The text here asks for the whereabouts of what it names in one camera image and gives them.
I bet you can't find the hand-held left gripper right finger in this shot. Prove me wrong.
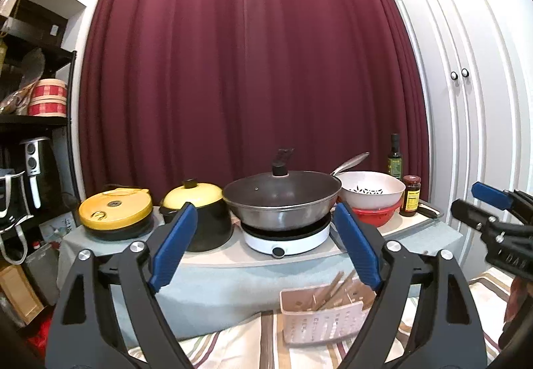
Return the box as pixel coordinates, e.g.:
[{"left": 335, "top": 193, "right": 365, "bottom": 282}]
[{"left": 333, "top": 202, "right": 489, "bottom": 369}]

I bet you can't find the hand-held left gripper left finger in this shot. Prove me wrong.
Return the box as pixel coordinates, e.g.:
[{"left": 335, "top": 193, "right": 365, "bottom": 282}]
[{"left": 45, "top": 202, "right": 199, "bottom": 369}]

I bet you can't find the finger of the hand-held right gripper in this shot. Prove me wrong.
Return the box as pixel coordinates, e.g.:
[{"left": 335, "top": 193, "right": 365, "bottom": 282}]
[
  {"left": 451, "top": 198, "right": 533, "bottom": 275},
  {"left": 472, "top": 182, "right": 533, "bottom": 225}
]

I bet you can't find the white perforated utensil holder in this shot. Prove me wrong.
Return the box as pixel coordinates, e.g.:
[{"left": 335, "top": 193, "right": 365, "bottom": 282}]
[{"left": 280, "top": 288, "right": 377, "bottom": 347}]

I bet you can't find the person's right forearm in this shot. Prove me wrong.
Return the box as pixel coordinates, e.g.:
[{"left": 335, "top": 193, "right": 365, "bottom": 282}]
[{"left": 505, "top": 275, "right": 531, "bottom": 326}]

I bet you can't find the red bowl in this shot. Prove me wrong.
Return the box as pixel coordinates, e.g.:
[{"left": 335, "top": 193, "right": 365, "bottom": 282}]
[{"left": 347, "top": 200, "right": 402, "bottom": 228}]

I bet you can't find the black pot with yellow lid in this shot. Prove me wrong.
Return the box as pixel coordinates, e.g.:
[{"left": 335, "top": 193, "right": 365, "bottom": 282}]
[{"left": 159, "top": 180, "right": 234, "bottom": 253}]

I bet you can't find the white colander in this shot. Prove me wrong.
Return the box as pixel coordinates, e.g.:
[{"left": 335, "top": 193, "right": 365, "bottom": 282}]
[{"left": 335, "top": 171, "right": 406, "bottom": 209}]

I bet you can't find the white tray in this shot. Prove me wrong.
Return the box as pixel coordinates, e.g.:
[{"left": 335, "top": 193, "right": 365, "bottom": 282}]
[{"left": 375, "top": 202, "right": 445, "bottom": 238}]

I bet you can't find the grey-blue cloth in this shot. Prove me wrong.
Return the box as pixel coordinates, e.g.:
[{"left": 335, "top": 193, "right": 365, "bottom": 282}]
[{"left": 56, "top": 206, "right": 465, "bottom": 349}]

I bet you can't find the white induction cooker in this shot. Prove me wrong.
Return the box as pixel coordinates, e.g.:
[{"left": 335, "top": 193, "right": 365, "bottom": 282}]
[{"left": 242, "top": 213, "right": 331, "bottom": 258}]

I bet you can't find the white wardrobe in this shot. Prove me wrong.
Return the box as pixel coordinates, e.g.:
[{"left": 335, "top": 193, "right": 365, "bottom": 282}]
[{"left": 395, "top": 0, "right": 533, "bottom": 282}]

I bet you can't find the sauce jar with red lid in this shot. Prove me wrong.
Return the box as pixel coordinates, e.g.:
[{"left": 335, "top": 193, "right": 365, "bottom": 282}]
[{"left": 399, "top": 175, "right": 421, "bottom": 217}]

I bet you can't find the black pan with yellow lid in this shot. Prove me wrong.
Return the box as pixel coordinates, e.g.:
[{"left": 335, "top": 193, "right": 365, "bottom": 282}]
[{"left": 78, "top": 187, "right": 156, "bottom": 240}]

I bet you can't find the steel wok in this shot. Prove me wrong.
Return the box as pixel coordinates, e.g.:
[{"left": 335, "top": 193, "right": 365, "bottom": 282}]
[{"left": 223, "top": 152, "right": 370, "bottom": 232}]

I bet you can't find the dark oil bottle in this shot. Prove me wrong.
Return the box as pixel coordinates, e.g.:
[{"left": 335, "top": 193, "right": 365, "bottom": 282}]
[{"left": 387, "top": 134, "right": 404, "bottom": 182}]

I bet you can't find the wok lid with black knob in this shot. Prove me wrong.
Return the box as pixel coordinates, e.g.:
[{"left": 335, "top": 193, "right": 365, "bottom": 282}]
[{"left": 227, "top": 148, "right": 340, "bottom": 207}]

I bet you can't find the striped tablecloth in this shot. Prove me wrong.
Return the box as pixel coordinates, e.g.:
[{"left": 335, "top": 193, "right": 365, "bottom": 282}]
[{"left": 127, "top": 269, "right": 517, "bottom": 369}]

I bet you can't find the black air fryer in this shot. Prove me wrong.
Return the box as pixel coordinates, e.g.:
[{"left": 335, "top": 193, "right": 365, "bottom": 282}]
[{"left": 19, "top": 137, "right": 53, "bottom": 209}]

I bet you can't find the black shelf unit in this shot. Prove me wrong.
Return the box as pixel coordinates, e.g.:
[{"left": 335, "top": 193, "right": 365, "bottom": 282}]
[{"left": 0, "top": 15, "right": 78, "bottom": 228}]

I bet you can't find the red and white round box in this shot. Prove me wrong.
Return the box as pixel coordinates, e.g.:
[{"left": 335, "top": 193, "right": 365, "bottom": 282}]
[{"left": 28, "top": 78, "right": 68, "bottom": 117}]

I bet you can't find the dark red curtain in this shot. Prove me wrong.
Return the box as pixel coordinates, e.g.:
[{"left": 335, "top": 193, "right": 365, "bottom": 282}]
[{"left": 78, "top": 0, "right": 430, "bottom": 207}]

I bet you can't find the black bag with grey handles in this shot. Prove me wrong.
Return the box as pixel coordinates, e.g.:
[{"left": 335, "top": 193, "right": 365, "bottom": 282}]
[{"left": 0, "top": 171, "right": 38, "bottom": 265}]

